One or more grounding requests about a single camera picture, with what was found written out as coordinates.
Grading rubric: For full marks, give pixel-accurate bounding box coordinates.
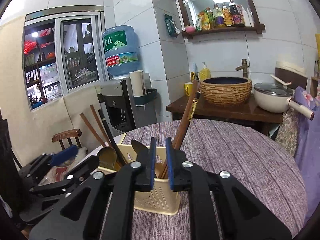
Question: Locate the wooden chair with cat cushion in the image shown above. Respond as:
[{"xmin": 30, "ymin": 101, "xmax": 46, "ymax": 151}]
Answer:
[{"xmin": 39, "ymin": 129, "xmax": 87, "ymax": 186}]

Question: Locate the yellow soap bottle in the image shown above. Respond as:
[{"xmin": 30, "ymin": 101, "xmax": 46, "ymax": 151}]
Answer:
[{"xmin": 199, "ymin": 62, "xmax": 211, "ymax": 81}]

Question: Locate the silver black water dispenser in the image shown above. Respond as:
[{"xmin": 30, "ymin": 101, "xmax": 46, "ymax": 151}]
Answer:
[{"xmin": 98, "ymin": 73, "xmax": 157, "ymax": 136}]

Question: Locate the white brown rice cooker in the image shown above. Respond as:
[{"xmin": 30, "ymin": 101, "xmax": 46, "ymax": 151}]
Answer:
[{"xmin": 275, "ymin": 61, "xmax": 308, "ymax": 89}]

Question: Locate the dark chopstick gold band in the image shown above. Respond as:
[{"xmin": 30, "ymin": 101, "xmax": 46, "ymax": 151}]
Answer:
[{"xmin": 162, "ymin": 91, "xmax": 201, "ymax": 179}]

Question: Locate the purple striped tablecloth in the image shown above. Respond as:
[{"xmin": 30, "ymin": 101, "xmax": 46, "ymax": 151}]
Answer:
[{"xmin": 123, "ymin": 119, "xmax": 308, "ymax": 239}]

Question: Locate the sliding glass window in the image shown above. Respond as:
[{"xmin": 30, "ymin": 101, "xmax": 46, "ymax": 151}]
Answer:
[{"xmin": 23, "ymin": 5, "xmax": 109, "ymax": 110}]

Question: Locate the dark wooden side table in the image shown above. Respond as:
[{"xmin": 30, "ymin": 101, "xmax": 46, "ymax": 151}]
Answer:
[{"xmin": 165, "ymin": 94, "xmax": 284, "ymax": 136}]

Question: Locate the wooden wall shelf mirror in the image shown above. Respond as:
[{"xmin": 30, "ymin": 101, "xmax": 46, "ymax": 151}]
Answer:
[{"xmin": 176, "ymin": 0, "xmax": 265, "ymax": 40}]

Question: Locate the golden spoon wooden handle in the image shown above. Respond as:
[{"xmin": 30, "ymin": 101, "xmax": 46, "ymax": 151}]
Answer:
[{"xmin": 80, "ymin": 113, "xmax": 117, "ymax": 170}]

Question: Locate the brass faucet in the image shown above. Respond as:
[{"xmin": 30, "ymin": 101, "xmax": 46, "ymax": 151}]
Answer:
[{"xmin": 235, "ymin": 59, "xmax": 249, "ymax": 78}]

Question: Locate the white pot with lid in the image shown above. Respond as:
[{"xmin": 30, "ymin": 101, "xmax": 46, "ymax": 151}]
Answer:
[{"xmin": 253, "ymin": 82, "xmax": 315, "ymax": 120}]

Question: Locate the silver metal spoon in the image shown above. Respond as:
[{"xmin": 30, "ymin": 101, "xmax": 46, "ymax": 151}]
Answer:
[{"xmin": 131, "ymin": 140, "xmax": 149, "ymax": 164}]

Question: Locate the brown wooden chopstick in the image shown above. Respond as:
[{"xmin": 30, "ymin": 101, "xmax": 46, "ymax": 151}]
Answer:
[{"xmin": 159, "ymin": 80, "xmax": 201, "ymax": 179}]

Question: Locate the blue water jug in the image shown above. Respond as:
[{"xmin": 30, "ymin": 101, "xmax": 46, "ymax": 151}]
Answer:
[{"xmin": 103, "ymin": 25, "xmax": 140, "ymax": 77}]

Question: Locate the woven basin sink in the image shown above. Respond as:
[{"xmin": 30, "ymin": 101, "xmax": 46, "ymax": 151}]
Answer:
[{"xmin": 200, "ymin": 77, "xmax": 252, "ymax": 107}]

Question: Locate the yellow mug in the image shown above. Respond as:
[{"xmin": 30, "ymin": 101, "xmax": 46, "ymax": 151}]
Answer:
[{"xmin": 184, "ymin": 82, "xmax": 193, "ymax": 96}]

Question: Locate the cream perforated utensil holder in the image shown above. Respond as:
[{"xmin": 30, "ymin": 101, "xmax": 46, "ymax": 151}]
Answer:
[{"xmin": 97, "ymin": 144, "xmax": 181, "ymax": 216}]

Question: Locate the purple floral cloth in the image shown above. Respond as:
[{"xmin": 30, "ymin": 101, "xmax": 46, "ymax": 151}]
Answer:
[{"xmin": 294, "ymin": 87, "xmax": 320, "ymax": 221}]

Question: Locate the green hanging packet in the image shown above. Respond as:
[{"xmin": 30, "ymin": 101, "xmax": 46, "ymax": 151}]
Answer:
[{"xmin": 164, "ymin": 14, "xmax": 180, "ymax": 37}]

